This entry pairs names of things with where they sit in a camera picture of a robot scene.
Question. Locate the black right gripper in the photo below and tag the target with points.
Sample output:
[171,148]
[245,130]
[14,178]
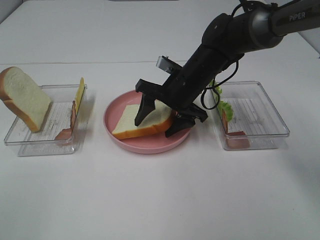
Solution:
[181,88]

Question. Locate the white bread slice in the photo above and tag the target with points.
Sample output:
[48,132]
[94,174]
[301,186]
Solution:
[21,95]
[157,121]

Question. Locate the green lettuce leaf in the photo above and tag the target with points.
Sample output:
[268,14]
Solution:
[224,108]

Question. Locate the bacon strip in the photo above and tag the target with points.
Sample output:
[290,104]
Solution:
[234,140]
[65,135]

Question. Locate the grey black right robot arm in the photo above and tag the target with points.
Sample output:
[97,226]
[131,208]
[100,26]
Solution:
[224,42]

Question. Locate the pink round plate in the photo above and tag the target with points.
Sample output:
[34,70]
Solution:
[152,144]

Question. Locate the right clear plastic tray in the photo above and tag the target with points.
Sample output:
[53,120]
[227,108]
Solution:
[254,113]

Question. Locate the clear plastic tray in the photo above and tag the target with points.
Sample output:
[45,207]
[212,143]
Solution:
[254,113]
[43,143]

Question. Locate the yellow cheese slice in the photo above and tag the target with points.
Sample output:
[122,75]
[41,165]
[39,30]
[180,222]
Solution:
[79,94]

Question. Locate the left clear plastic tray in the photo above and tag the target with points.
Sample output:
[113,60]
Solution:
[43,143]

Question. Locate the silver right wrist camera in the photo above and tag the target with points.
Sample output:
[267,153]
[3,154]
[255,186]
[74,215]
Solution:
[167,65]

